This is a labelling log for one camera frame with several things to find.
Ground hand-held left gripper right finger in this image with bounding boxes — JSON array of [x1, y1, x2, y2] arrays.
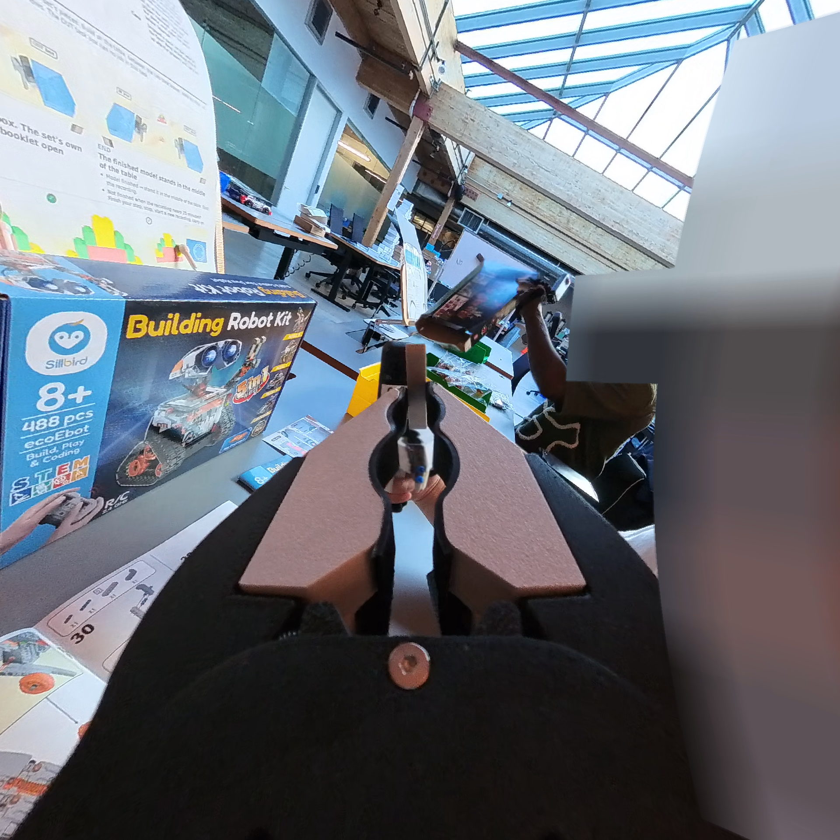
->
[[428, 385, 588, 635]]

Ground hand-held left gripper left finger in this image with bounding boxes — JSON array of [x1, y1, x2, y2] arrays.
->
[[238, 387, 403, 635]]

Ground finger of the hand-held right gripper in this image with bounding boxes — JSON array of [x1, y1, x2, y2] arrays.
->
[[405, 343, 434, 438]]

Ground toy beam assembly blue pins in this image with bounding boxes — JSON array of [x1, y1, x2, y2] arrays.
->
[[386, 427, 439, 494]]

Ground wooden background desk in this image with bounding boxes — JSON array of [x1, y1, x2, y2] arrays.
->
[[220, 196, 339, 309]]

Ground person's right hand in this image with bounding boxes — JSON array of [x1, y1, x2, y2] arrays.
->
[[390, 474, 448, 524]]

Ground yellow bin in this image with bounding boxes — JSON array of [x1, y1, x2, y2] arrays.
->
[[344, 364, 395, 421]]

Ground green bin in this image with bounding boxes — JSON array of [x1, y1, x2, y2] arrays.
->
[[427, 351, 494, 412]]

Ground standing sign board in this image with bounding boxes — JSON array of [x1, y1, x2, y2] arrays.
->
[[399, 241, 429, 324]]

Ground printed leaflet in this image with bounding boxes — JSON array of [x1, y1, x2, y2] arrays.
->
[[262, 415, 333, 458]]

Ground dark printed toy box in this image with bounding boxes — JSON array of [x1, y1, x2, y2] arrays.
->
[[415, 255, 551, 353]]

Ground person's white shirt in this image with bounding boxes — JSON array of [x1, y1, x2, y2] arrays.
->
[[620, 525, 659, 578]]

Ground whiteboard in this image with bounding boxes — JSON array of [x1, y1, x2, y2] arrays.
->
[[449, 226, 490, 273]]

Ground robot kit box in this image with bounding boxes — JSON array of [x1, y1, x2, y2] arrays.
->
[[0, 251, 317, 570]]

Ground open instruction manual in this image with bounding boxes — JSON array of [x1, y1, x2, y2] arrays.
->
[[0, 500, 238, 816]]

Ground instruction poster board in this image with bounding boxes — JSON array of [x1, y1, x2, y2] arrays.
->
[[0, 0, 225, 274]]

